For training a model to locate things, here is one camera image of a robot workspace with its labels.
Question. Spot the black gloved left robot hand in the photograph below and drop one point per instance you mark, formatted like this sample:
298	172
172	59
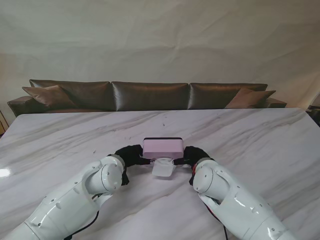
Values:
131	155

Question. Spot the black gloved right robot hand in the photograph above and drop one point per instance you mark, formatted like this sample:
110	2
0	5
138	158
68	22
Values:
193	156

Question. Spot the pink tissue box cover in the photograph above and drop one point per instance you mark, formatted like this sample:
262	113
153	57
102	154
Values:
162	148

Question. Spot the white tissue pack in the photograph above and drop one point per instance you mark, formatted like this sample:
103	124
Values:
162	168

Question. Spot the black tissue box base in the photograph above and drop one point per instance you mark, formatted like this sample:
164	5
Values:
162	138

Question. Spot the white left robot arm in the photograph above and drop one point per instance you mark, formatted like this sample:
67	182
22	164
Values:
75	197

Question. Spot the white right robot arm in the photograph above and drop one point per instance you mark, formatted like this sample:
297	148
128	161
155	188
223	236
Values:
237	200

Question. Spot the brown leather sofa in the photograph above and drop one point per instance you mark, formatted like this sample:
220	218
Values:
150	96

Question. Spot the brown throw pillow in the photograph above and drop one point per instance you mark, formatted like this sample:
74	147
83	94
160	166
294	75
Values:
50	96
250	98

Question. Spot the beige wrinkled backdrop cloth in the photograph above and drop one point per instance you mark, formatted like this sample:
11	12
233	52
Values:
160	37

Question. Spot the dark metal equipment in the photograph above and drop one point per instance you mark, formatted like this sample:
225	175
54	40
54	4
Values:
314	115

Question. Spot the wooden furniture edge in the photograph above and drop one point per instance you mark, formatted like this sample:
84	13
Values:
2	122

